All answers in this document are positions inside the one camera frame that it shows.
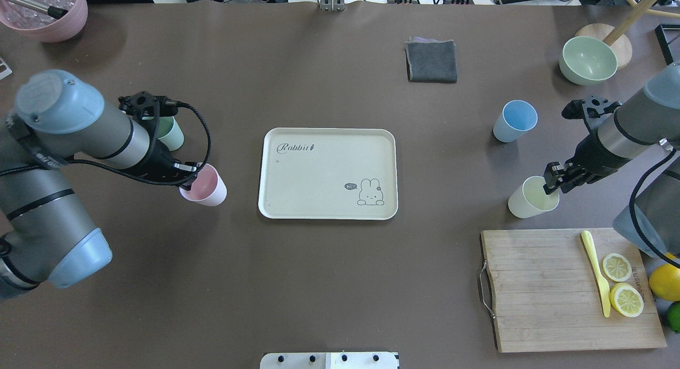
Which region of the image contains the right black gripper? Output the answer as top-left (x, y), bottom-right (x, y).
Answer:
top-left (542, 134), bottom-right (619, 195)

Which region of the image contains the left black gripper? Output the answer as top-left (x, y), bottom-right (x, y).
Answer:
top-left (139, 141), bottom-right (198, 183)

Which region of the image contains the yellow cup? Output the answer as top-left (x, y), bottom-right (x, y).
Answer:
top-left (508, 176), bottom-right (559, 219)

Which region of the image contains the green cup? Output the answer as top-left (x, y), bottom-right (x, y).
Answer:
top-left (156, 116), bottom-right (184, 152)

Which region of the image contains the pink cup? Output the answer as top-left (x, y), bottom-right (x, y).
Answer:
top-left (178, 164), bottom-right (227, 207)

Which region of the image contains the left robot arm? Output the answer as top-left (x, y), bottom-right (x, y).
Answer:
top-left (2, 70), bottom-right (202, 301)

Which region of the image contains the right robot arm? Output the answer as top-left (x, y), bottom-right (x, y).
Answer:
top-left (543, 63), bottom-right (679, 261)

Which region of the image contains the cream rabbit tray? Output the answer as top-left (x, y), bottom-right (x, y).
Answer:
top-left (258, 127), bottom-right (398, 220)

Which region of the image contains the blue cup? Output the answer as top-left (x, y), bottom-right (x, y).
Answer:
top-left (492, 100), bottom-right (538, 142)

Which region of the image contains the upper lemon slice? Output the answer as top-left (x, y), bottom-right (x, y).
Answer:
top-left (602, 253), bottom-right (632, 282)

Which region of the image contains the lemon slice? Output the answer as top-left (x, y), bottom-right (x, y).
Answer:
top-left (609, 282), bottom-right (644, 317)
top-left (602, 253), bottom-right (632, 282)

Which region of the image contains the wooden cutting board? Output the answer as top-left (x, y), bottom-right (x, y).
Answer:
top-left (480, 228), bottom-right (666, 354)

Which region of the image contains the green bowl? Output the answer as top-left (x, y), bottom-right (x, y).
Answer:
top-left (559, 37), bottom-right (618, 86)

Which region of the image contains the yellow plastic knife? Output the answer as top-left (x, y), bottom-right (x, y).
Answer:
top-left (580, 229), bottom-right (611, 318)

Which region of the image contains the lower lemon slice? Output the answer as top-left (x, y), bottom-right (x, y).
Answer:
top-left (609, 282), bottom-right (644, 317)

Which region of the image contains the lower whole lemon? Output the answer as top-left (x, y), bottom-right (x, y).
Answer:
top-left (649, 263), bottom-right (679, 302)

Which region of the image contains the wooden stand with base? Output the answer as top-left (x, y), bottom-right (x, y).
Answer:
top-left (575, 0), bottom-right (678, 71)

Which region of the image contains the gray folded cloth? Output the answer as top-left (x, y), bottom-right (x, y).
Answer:
top-left (405, 37), bottom-right (457, 84)

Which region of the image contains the metal plate at edge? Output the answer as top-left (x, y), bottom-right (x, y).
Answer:
top-left (0, 58), bottom-right (13, 80)

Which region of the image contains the green lime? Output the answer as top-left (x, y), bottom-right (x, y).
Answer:
top-left (666, 301), bottom-right (680, 333)

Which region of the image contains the pink ice bowl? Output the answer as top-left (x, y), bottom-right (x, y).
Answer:
top-left (2, 0), bottom-right (88, 42)

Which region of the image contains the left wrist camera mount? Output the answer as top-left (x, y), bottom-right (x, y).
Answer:
top-left (117, 91), bottom-right (179, 127)

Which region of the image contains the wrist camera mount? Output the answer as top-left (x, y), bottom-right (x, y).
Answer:
top-left (561, 96), bottom-right (622, 133)
top-left (117, 91), bottom-right (179, 127)

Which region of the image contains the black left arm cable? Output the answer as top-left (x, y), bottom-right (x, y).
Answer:
top-left (0, 100), bottom-right (212, 187)

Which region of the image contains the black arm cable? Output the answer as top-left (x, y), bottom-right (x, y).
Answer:
top-left (628, 148), bottom-right (680, 254)
top-left (0, 100), bottom-right (212, 187)

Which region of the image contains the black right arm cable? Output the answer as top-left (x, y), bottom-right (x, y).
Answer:
top-left (628, 148), bottom-right (680, 254)

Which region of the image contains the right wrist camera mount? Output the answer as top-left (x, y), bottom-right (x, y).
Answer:
top-left (561, 96), bottom-right (622, 133)

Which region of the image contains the black frame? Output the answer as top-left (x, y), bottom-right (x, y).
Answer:
top-left (654, 23), bottom-right (679, 65)

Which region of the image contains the metal scoop handle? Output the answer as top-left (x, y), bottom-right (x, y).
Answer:
top-left (3, 0), bottom-right (69, 19)

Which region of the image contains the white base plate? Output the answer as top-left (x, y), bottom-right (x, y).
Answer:
top-left (259, 351), bottom-right (401, 368)

